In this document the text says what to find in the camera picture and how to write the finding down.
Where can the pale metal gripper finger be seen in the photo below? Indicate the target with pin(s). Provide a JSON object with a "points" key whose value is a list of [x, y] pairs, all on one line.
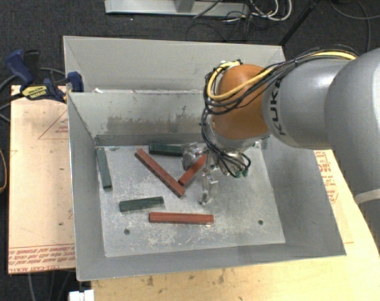
{"points": [[208, 190], [192, 155]]}

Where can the red-brown flat block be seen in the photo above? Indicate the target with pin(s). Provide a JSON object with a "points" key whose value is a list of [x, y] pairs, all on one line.
{"points": [[160, 172], [180, 218], [191, 172]]}

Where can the dark green flat block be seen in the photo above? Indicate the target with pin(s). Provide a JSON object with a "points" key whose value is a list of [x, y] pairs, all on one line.
{"points": [[165, 149], [141, 203], [104, 169]]}

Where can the grey metal bin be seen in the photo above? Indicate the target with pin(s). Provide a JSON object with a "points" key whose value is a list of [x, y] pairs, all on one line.
{"points": [[165, 240]]}

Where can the brown cardboard board, red print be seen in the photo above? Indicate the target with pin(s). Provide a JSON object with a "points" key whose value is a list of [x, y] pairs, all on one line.
{"points": [[39, 180]]}

